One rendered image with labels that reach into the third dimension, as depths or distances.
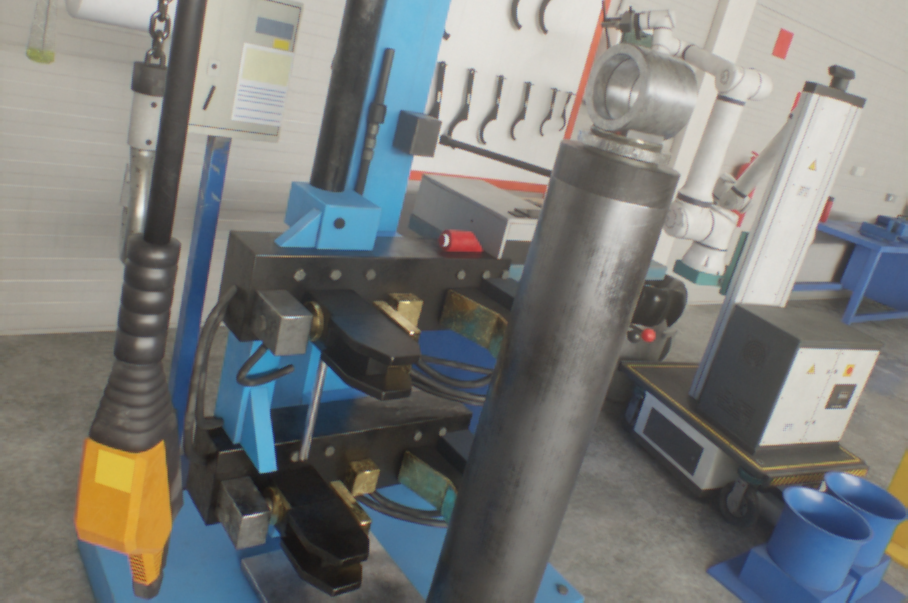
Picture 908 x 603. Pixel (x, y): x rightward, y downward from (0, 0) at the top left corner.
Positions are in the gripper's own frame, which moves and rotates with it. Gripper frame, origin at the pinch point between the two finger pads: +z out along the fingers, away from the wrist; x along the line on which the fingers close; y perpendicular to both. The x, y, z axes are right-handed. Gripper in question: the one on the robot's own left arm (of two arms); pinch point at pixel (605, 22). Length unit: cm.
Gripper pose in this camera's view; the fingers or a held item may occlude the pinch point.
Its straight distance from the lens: 384.6
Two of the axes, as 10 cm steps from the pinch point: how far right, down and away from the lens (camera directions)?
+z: -8.9, -0.8, 4.4
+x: -3.7, 6.8, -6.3
